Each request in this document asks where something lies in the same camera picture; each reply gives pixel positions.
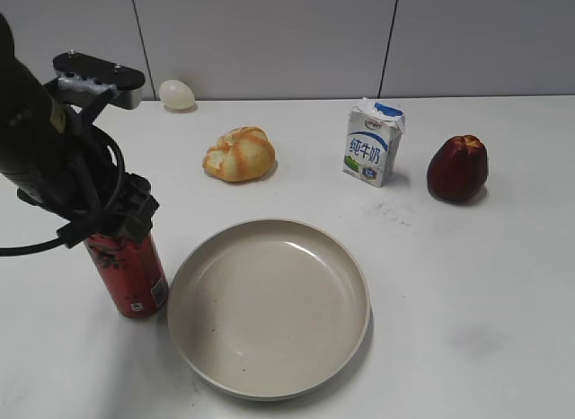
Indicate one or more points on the white egg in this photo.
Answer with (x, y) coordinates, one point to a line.
(176, 95)

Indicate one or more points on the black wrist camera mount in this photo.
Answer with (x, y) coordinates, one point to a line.
(92, 83)

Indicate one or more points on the beige round plate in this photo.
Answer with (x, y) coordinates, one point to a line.
(268, 309)

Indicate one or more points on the white blue milk carton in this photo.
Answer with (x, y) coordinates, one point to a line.
(373, 137)

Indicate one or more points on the peeled orange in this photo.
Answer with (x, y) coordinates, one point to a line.
(241, 155)

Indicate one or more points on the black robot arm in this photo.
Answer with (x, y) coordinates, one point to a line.
(24, 100)

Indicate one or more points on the red cola can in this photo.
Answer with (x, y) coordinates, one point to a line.
(131, 272)

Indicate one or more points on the dark red wax apple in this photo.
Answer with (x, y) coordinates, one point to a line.
(459, 170)

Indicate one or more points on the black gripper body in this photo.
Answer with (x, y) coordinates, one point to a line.
(80, 175)

